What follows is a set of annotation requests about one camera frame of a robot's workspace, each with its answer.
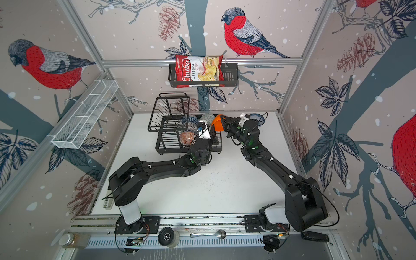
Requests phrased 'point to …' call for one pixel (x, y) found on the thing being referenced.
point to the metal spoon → (220, 234)
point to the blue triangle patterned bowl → (189, 118)
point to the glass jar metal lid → (66, 239)
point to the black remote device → (313, 236)
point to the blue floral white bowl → (258, 117)
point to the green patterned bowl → (209, 117)
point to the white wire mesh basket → (78, 123)
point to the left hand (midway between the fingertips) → (215, 123)
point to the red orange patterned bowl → (187, 137)
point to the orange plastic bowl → (218, 122)
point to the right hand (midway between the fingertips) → (218, 115)
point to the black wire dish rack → (177, 129)
